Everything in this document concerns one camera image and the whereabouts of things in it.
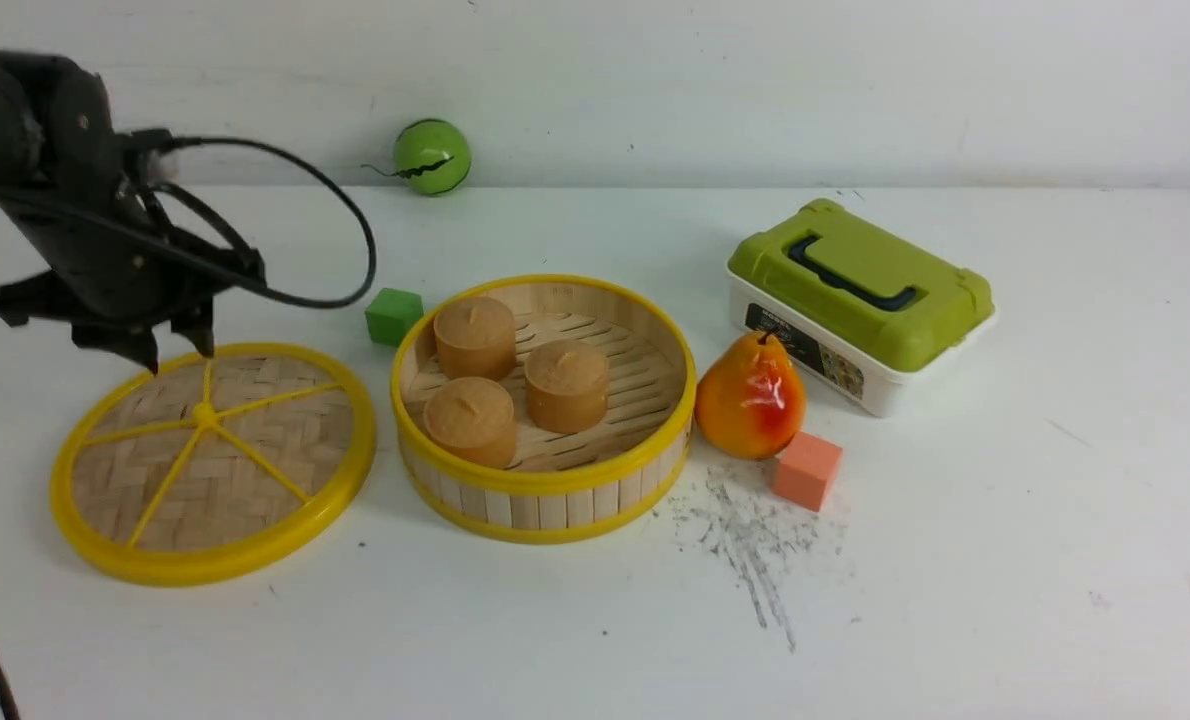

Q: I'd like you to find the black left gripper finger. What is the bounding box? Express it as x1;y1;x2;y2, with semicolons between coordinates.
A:
171;300;215;359

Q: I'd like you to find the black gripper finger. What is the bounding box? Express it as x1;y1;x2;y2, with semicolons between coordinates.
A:
71;324;159;375

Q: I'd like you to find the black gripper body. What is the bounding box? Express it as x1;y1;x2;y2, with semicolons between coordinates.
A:
0;186;267;331

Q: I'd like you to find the yellow rimmed bamboo steamer lid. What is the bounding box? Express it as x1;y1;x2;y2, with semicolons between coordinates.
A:
50;343;376;587

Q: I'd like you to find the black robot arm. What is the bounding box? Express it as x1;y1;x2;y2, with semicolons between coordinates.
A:
0;49;265;372

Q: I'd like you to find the yellow rimmed bamboo steamer basket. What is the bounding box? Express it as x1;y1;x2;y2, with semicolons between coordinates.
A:
390;274;697;544

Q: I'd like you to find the white box with green lid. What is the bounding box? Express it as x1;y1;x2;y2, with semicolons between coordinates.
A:
726;199;998;418

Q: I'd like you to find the green foam cube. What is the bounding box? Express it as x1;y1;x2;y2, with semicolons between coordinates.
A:
365;287;425;348

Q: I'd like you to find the back left brown bun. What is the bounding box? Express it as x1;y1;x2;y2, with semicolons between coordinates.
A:
432;296;516;381

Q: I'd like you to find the brown bun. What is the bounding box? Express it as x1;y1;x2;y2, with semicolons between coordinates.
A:
422;377;518;469
525;340;610;434
432;296;516;381

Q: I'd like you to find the green toy ball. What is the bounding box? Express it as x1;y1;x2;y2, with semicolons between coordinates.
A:
392;118;472;198

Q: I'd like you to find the front left brown bun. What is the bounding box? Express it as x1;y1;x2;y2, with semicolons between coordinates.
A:
422;377;518;469

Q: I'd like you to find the right brown bun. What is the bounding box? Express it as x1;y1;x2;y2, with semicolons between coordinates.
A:
525;340;610;434

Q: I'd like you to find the orange yellow toy pear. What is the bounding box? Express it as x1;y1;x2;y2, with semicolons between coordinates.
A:
695;331;807;461

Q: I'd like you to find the orange foam cube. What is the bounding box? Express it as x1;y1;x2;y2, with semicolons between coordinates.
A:
770;432;845;512

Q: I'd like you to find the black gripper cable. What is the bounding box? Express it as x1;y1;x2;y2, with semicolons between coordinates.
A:
120;129;378;309

